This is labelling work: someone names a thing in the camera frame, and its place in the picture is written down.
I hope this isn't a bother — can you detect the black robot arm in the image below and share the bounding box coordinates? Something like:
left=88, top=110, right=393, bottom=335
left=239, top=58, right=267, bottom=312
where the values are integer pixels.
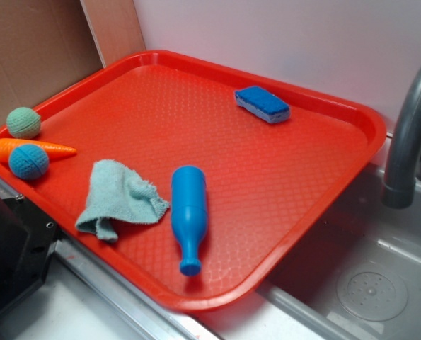
left=0, top=195, right=59, bottom=316

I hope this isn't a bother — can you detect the blue sponge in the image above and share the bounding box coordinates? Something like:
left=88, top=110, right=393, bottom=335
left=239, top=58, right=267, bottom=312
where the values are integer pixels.
left=234, top=86, right=291, bottom=124

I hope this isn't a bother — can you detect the blue plastic bottle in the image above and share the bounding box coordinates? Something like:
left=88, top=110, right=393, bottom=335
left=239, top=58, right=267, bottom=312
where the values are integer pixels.
left=171, top=166, right=208, bottom=277

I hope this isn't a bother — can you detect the red plastic tray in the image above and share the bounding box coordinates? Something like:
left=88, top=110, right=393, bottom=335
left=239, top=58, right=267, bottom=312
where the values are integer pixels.
left=0, top=51, right=386, bottom=312

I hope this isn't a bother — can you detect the light blue cloth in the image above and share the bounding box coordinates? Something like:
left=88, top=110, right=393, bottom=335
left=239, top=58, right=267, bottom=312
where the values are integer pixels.
left=75, top=159, right=170, bottom=243

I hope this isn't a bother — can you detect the wooden board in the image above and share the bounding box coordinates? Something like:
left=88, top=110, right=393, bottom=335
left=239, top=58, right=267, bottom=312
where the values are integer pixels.
left=81, top=0, right=146, bottom=67

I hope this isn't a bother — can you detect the blue textured ball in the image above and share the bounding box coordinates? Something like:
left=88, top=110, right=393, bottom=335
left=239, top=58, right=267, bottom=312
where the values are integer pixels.
left=8, top=144, right=50, bottom=181

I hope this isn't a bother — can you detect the grey sink basin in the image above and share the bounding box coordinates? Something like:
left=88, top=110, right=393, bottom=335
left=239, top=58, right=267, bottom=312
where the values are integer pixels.
left=259, top=166, right=421, bottom=339

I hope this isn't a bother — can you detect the grey faucet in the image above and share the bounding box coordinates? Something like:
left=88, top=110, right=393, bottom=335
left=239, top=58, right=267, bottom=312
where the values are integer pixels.
left=381, top=67, right=421, bottom=209

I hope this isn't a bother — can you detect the green textured ball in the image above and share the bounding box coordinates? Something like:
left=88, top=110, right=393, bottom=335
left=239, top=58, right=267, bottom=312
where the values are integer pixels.
left=6, top=107, right=41, bottom=140

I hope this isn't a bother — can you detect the orange toy carrot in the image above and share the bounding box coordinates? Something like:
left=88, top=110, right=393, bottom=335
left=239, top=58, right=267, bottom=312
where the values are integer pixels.
left=0, top=138, right=77, bottom=164

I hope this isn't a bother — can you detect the brown cardboard panel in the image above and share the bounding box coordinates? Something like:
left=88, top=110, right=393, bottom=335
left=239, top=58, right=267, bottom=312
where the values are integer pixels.
left=0, top=1, right=102, bottom=126

